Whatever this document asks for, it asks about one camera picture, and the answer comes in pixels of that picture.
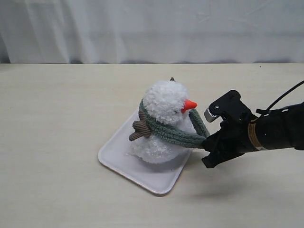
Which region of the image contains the white plush snowman toy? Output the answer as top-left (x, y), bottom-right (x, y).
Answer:
top-left (129, 77), bottom-right (197, 164)

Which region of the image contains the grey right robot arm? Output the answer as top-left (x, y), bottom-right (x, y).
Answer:
top-left (202, 103), bottom-right (304, 168)

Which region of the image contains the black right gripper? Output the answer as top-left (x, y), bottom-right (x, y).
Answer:
top-left (201, 114), bottom-right (258, 169)

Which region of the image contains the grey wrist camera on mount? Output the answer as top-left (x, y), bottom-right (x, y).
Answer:
top-left (204, 90), bottom-right (254, 124)

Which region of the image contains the green knitted scarf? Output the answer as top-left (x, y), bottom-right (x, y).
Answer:
top-left (139, 101), bottom-right (210, 149)

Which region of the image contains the white backdrop curtain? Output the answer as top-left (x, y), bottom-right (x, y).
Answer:
top-left (0, 0), bottom-right (304, 64)

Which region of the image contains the white rectangular tray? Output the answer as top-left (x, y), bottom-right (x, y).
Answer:
top-left (97, 110), bottom-right (191, 195)

